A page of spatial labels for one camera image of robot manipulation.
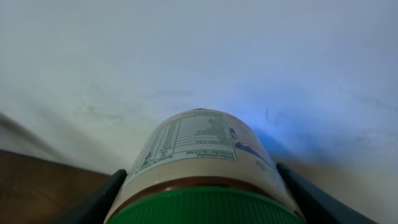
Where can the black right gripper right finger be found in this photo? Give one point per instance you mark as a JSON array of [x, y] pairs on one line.
[[316, 205]]

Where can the green-lidded seasoning jar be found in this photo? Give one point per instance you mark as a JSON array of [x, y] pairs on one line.
[[204, 166]]

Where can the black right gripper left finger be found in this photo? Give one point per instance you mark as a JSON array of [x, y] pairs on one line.
[[96, 206]]

